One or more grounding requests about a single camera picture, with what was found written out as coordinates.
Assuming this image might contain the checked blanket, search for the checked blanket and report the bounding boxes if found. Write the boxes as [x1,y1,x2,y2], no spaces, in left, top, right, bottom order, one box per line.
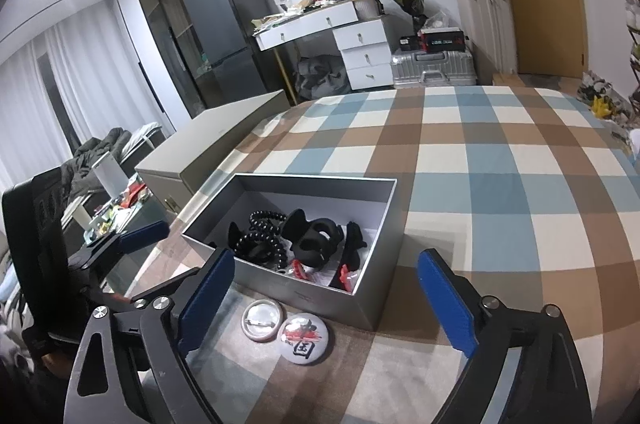
[130,85,640,424]

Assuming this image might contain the white suitcase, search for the white suitcase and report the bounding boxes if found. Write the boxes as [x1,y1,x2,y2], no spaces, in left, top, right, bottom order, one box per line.
[454,0,520,77]

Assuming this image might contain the silver suitcase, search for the silver suitcase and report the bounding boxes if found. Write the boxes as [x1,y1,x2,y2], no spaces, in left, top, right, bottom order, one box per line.
[391,49,478,91]

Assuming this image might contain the grey cloth bag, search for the grey cloth bag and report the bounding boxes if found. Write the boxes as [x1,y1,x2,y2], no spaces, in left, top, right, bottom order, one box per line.
[296,54,348,97]

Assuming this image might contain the person's left hand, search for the person's left hand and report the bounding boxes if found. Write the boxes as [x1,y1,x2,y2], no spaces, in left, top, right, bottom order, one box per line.
[37,351,76,377]

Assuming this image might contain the silver cardboard box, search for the silver cardboard box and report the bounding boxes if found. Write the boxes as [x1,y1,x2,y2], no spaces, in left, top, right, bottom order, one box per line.
[181,173,398,332]

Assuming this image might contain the plain white round badge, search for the plain white round badge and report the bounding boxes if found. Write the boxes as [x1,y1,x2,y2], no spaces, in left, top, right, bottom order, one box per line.
[241,299,283,342]

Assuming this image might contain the black bow hair clip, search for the black bow hair clip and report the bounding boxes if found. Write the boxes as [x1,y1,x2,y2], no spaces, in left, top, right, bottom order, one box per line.
[327,220,371,292]

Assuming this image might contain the white square box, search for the white square box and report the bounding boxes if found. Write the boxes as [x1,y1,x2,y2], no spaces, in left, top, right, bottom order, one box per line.
[92,151,128,195]

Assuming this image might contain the black office chair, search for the black office chair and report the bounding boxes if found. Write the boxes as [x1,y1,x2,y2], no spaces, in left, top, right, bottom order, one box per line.
[2,169,71,340]

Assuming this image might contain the large black spiral hair tie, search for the large black spiral hair tie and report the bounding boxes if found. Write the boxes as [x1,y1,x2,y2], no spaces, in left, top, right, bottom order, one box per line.
[235,231,288,270]

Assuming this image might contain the small black hair claw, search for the small black hair claw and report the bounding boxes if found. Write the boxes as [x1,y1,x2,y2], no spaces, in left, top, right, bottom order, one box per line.
[227,221,251,255]

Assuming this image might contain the white desk with drawers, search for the white desk with drawers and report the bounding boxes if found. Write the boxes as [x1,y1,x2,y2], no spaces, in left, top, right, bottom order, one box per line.
[252,0,396,92]

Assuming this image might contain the black and red box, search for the black and red box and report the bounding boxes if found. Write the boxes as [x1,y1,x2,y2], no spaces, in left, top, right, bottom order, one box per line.
[420,29,468,52]

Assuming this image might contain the clutter of papers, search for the clutter of papers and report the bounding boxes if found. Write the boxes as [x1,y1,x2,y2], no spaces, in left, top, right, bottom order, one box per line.
[252,0,351,35]

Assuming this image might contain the printed round badge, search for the printed round badge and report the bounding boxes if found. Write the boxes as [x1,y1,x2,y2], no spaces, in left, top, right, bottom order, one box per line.
[279,313,328,362]

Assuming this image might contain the cluttered glass table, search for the cluttered glass table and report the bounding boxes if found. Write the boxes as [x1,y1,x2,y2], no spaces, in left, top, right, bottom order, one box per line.
[60,184,171,295]

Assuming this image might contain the yellow stick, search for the yellow stick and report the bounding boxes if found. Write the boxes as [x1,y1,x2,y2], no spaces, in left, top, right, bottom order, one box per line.
[277,49,296,105]

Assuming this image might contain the large black hair claw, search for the large black hair claw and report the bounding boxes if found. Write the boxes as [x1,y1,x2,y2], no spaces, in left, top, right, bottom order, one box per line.
[280,208,346,267]

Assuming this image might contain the white ribbed canister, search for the white ribbed canister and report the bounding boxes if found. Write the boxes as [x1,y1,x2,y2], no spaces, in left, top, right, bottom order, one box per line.
[354,0,385,21]

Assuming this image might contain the dark green jacket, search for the dark green jacket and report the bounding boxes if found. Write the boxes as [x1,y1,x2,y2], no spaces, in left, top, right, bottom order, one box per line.
[60,126,133,205]

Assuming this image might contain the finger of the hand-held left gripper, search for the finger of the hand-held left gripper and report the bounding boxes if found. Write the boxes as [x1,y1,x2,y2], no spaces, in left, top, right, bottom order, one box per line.
[107,266,201,305]
[80,220,171,270]

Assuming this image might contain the shoe rack with shoes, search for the shoe rack with shoes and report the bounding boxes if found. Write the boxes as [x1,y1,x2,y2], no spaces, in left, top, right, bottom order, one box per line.
[612,0,640,125]

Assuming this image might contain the white curtains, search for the white curtains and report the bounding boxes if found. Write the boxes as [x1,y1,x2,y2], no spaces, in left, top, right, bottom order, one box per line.
[0,4,176,205]

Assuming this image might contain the dark grey fridge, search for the dark grey fridge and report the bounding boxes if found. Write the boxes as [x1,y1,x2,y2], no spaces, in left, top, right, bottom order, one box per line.
[181,0,266,105]

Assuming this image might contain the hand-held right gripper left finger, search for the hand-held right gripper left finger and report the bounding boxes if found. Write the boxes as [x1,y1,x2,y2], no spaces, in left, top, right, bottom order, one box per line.
[64,248,236,424]

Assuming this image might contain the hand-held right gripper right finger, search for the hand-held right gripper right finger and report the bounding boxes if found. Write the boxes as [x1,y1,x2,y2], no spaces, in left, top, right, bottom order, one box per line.
[417,248,593,424]

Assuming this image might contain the dark wrapped flower bouquet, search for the dark wrapped flower bouquet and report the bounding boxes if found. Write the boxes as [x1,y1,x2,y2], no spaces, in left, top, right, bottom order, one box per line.
[384,0,426,30]

